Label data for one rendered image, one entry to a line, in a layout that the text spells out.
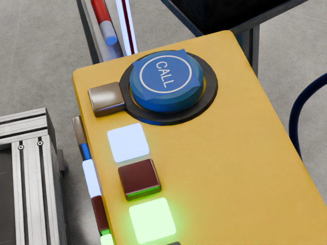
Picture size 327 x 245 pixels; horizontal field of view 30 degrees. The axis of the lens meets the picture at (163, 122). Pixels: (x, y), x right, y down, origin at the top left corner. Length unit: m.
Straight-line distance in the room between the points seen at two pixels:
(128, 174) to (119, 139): 0.02
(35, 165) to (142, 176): 1.12
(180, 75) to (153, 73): 0.02
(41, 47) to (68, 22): 0.14
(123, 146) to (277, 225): 0.08
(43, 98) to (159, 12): 0.50
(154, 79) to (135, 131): 0.03
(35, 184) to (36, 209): 0.07
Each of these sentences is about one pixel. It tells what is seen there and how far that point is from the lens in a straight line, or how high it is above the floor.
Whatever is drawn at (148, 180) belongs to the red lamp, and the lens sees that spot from 0.29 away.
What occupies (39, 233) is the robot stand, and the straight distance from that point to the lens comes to 1.31.
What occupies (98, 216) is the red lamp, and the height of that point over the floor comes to 1.06.
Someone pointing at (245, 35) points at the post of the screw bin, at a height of 0.76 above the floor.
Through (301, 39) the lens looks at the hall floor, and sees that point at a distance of 1.94.
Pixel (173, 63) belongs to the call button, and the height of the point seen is 1.08.
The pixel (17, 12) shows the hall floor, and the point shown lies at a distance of 2.19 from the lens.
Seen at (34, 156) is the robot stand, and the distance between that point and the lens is 1.43.
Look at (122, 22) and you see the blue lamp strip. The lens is 0.61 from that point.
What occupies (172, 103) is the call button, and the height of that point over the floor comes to 1.08.
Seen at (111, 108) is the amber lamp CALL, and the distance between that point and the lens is 0.33.
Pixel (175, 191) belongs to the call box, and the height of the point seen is 1.07.
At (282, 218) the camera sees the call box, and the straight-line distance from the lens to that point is 0.29.
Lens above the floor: 1.32
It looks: 50 degrees down
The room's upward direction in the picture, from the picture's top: 8 degrees counter-clockwise
